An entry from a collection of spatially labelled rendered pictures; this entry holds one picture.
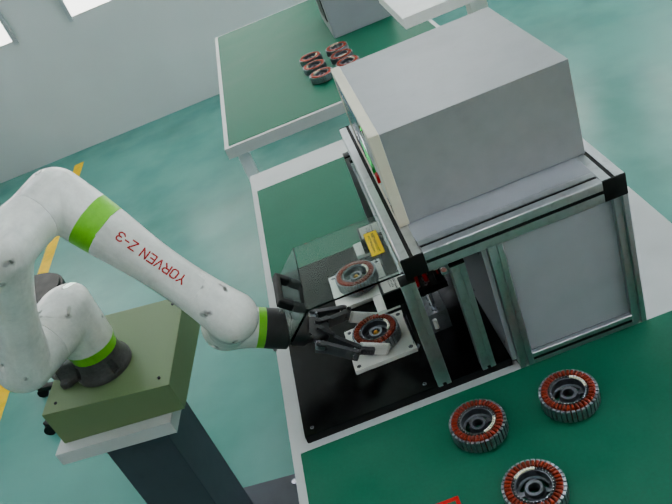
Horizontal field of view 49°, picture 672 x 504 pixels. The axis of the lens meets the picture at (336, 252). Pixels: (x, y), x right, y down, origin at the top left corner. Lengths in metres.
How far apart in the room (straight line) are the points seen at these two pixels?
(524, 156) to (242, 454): 1.73
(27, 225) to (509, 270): 0.91
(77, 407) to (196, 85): 4.68
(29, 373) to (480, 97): 1.12
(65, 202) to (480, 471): 0.94
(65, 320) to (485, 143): 1.03
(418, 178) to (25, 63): 5.28
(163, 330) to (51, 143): 4.76
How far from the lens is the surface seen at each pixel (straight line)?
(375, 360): 1.68
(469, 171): 1.44
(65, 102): 6.50
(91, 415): 1.95
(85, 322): 1.85
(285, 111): 3.26
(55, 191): 1.52
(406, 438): 1.54
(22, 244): 1.46
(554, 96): 1.44
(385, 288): 1.64
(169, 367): 1.88
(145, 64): 6.32
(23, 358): 1.72
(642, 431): 1.46
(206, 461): 2.21
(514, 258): 1.45
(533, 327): 1.56
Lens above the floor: 1.88
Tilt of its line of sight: 32 degrees down
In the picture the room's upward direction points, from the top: 23 degrees counter-clockwise
